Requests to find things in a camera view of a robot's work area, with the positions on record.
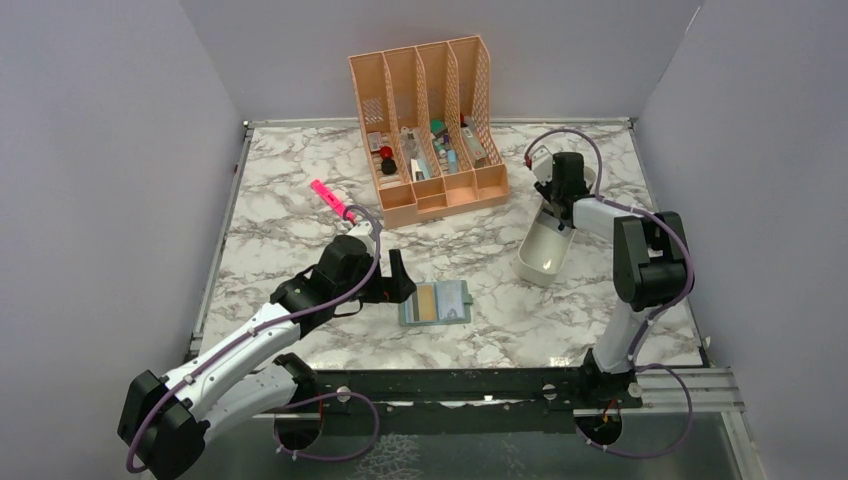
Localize gold credit card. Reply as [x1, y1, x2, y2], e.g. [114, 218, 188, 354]
[411, 284, 438, 323]

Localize green card holder wallet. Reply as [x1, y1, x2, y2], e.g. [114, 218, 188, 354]
[398, 280, 474, 327]

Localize silver VIP credit card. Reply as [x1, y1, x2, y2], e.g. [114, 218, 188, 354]
[436, 281, 465, 320]

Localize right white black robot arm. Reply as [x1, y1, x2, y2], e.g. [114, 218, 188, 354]
[525, 152, 694, 407]

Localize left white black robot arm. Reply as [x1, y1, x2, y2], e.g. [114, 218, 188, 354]
[117, 234, 416, 479]

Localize white oblong plastic tray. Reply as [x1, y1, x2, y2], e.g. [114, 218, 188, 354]
[512, 200, 575, 287]

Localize pink highlighter marker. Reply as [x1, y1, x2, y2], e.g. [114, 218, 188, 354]
[310, 179, 356, 224]

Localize grey red stapler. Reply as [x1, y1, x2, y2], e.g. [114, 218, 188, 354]
[460, 114, 488, 168]

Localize black round stamp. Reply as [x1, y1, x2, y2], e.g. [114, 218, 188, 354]
[380, 157, 398, 176]

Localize green eraser block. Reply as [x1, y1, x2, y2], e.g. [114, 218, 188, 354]
[430, 119, 448, 137]

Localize orange plastic desk organizer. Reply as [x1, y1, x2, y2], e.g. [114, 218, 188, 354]
[348, 36, 511, 228]

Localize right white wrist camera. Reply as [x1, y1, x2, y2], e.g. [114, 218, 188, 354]
[530, 145, 553, 185]

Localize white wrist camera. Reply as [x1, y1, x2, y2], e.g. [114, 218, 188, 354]
[530, 145, 553, 185]
[347, 221, 376, 242]

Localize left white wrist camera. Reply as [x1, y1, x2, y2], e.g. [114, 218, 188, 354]
[347, 221, 376, 242]

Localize black metal base rail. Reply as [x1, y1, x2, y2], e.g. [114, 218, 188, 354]
[251, 351, 644, 439]

